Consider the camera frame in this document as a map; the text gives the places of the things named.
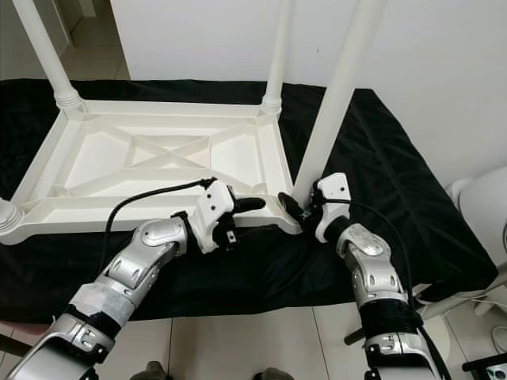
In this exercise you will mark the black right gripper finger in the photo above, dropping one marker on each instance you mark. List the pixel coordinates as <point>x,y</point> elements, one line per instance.
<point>289,204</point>

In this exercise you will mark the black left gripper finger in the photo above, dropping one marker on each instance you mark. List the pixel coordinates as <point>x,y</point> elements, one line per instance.
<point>249,205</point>

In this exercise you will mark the white plastic table top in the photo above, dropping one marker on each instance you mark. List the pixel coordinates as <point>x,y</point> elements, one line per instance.
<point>150,158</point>

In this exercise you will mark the white plastic table leg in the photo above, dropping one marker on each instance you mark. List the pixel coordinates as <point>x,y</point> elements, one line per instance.
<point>8,215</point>
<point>341,95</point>
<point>279,55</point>
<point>47,47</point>

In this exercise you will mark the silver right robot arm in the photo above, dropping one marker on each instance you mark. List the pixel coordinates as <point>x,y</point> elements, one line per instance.
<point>380,277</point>

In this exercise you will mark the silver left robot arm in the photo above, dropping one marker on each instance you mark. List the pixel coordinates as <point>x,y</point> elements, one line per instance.
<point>127,277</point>

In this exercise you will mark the black cloth table cover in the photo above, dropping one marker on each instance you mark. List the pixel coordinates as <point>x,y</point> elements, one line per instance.
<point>404,158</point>

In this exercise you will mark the black metal table leg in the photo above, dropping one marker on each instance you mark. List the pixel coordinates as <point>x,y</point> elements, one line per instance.
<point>353,336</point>
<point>12,346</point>

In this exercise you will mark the grey right robot foot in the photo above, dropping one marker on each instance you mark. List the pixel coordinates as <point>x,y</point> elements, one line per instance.
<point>273,375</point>

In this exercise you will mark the grey robot foot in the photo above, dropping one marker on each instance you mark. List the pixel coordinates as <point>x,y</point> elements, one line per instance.
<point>273,375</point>
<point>153,373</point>

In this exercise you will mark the grey left robot foot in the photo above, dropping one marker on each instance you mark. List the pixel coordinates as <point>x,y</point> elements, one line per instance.
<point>153,373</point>

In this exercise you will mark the black stand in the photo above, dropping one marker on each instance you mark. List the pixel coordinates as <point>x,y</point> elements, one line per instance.
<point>487,362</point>

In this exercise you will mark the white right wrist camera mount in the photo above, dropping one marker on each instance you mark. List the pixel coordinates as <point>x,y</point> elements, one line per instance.
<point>333,202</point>

